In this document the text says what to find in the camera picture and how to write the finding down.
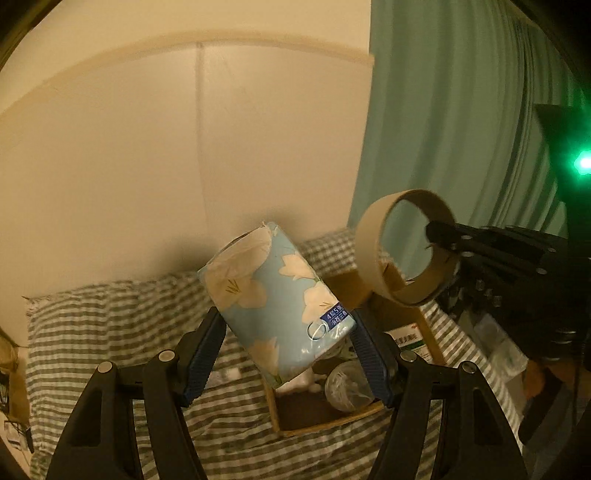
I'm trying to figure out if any grey white checked bedsheet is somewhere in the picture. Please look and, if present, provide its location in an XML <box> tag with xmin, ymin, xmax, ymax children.
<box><xmin>22</xmin><ymin>227</ymin><xmax>528</xmax><ymax>480</ymax></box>

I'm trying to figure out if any green white medicine box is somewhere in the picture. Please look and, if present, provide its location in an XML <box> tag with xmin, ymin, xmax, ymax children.
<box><xmin>387</xmin><ymin>323</ymin><xmax>434</xmax><ymax>364</ymax></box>

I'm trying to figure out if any beige tape roll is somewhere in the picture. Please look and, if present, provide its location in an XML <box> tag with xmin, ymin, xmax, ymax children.
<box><xmin>355</xmin><ymin>189</ymin><xmax>458</xmax><ymax>307</ymax></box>

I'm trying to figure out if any brown cardboard box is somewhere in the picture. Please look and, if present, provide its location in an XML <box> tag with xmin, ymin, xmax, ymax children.
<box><xmin>264</xmin><ymin>270</ymin><xmax>446</xmax><ymax>437</ymax></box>

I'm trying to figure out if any teal curtain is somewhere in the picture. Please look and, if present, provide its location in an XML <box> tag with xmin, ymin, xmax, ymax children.
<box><xmin>346</xmin><ymin>0</ymin><xmax>588</xmax><ymax>241</ymax></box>

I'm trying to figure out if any blue floral tissue pack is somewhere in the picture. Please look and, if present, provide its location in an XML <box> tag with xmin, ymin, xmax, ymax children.
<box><xmin>198</xmin><ymin>222</ymin><xmax>356</xmax><ymax>389</ymax></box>

